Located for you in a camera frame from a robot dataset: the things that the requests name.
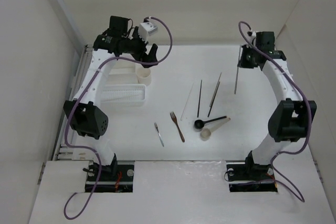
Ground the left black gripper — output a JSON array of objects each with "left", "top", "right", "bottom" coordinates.
[{"left": 121, "top": 27, "right": 158, "bottom": 67}]

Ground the silver metal chopstick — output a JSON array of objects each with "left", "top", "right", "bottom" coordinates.
[{"left": 209, "top": 72, "right": 223, "bottom": 107}]

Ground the black thin chopstick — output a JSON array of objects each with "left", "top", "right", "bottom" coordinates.
[{"left": 207, "top": 81, "right": 220, "bottom": 117}]

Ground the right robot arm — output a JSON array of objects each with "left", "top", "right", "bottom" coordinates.
[{"left": 238, "top": 30, "right": 317, "bottom": 180}]

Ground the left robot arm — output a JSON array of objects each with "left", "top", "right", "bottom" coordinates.
[{"left": 63, "top": 16, "right": 160, "bottom": 180}]

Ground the cream cylindrical cup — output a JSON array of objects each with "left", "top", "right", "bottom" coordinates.
[{"left": 135, "top": 67, "right": 152, "bottom": 86}]

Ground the white perforated square box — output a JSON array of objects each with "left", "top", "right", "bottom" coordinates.
[{"left": 106, "top": 60, "right": 138, "bottom": 85}]

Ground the white perforated flat tray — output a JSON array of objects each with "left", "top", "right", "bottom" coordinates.
[{"left": 101, "top": 84, "right": 146, "bottom": 107}]

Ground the white chopstick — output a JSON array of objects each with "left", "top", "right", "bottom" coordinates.
[{"left": 180, "top": 82, "right": 194, "bottom": 121}]

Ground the brown wooden fork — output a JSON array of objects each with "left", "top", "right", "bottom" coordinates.
[{"left": 170, "top": 111, "right": 185, "bottom": 143}]

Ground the small silver fork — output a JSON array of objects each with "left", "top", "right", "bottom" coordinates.
[{"left": 154, "top": 122, "right": 164, "bottom": 147}]

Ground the black spoon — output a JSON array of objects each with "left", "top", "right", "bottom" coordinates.
[{"left": 194, "top": 116, "right": 228, "bottom": 130}]

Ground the cream spoon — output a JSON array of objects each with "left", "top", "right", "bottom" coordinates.
[{"left": 200, "top": 118, "right": 231, "bottom": 140}]

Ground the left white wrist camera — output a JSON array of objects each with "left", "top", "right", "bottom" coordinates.
[{"left": 138, "top": 22, "right": 158, "bottom": 40}]

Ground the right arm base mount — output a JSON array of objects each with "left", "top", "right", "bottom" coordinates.
[{"left": 226, "top": 162, "right": 278, "bottom": 193}]

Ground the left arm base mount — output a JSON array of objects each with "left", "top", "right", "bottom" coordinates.
[{"left": 83, "top": 161, "right": 135, "bottom": 193}]

